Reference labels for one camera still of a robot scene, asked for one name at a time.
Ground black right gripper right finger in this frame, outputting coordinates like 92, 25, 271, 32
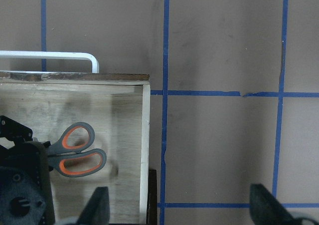
249, 184, 299, 225

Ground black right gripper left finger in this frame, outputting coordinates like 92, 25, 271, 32
76, 187, 110, 225

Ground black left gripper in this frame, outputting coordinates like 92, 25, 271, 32
0, 115, 55, 225

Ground grey orange scissors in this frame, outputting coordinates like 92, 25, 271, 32
46, 122, 107, 178

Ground wooden drawer with white handle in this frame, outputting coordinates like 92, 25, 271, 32
0, 50, 151, 224

